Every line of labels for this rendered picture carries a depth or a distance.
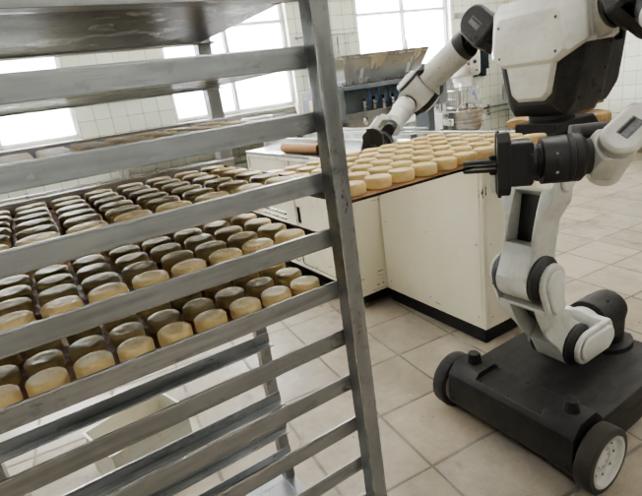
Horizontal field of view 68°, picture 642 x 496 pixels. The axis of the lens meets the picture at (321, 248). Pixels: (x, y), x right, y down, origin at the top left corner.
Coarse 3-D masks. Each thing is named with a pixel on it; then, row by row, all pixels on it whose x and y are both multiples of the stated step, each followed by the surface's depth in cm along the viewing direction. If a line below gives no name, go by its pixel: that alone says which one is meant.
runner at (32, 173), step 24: (264, 120) 65; (288, 120) 67; (312, 120) 69; (144, 144) 58; (168, 144) 59; (192, 144) 61; (216, 144) 62; (240, 144) 64; (0, 168) 50; (24, 168) 52; (48, 168) 53; (72, 168) 54; (96, 168) 55; (120, 168) 57; (0, 192) 51
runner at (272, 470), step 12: (348, 420) 85; (336, 432) 84; (348, 432) 86; (312, 444) 82; (324, 444) 83; (288, 456) 80; (300, 456) 81; (312, 456) 82; (264, 468) 77; (276, 468) 79; (288, 468) 80; (240, 480) 75; (252, 480) 77; (264, 480) 78; (228, 492) 74; (240, 492) 76
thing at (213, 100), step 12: (204, 48) 100; (204, 96) 104; (216, 96) 103; (216, 108) 104; (216, 156) 109; (228, 156) 107; (264, 360) 123; (264, 384) 127; (276, 384) 127; (276, 444) 134; (288, 444) 133
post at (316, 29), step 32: (320, 0) 63; (320, 32) 64; (320, 64) 65; (320, 96) 66; (320, 128) 69; (320, 160) 71; (352, 224) 73; (352, 256) 74; (352, 288) 76; (352, 320) 77; (352, 352) 80; (352, 384) 83; (384, 480) 89
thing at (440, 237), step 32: (416, 192) 222; (448, 192) 204; (480, 192) 190; (384, 224) 251; (416, 224) 229; (448, 224) 210; (480, 224) 194; (416, 256) 236; (448, 256) 216; (480, 256) 199; (416, 288) 243; (448, 288) 222; (480, 288) 204; (448, 320) 233; (480, 320) 210; (512, 320) 221
